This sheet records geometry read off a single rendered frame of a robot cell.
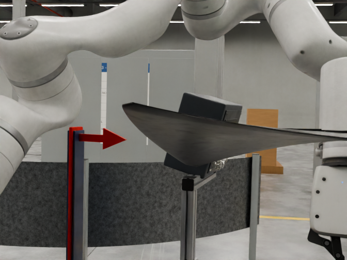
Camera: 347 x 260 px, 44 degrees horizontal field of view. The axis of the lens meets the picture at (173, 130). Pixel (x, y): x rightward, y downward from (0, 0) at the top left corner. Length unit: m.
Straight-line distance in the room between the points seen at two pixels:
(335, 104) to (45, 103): 0.52
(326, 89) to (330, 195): 0.16
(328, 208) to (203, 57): 4.02
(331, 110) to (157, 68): 5.77
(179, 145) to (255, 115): 7.89
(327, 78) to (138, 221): 1.57
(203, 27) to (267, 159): 7.51
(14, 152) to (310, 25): 0.54
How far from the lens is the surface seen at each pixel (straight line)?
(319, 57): 0.79
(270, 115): 8.39
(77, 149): 0.50
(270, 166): 8.46
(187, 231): 1.04
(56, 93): 0.86
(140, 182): 2.09
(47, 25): 0.83
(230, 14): 0.98
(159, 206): 2.14
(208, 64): 4.60
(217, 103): 1.03
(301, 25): 0.80
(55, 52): 0.82
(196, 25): 1.00
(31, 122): 0.78
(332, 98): 0.68
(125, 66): 6.48
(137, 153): 6.45
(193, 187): 1.00
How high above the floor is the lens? 1.22
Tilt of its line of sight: 3 degrees down
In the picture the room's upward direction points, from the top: 1 degrees clockwise
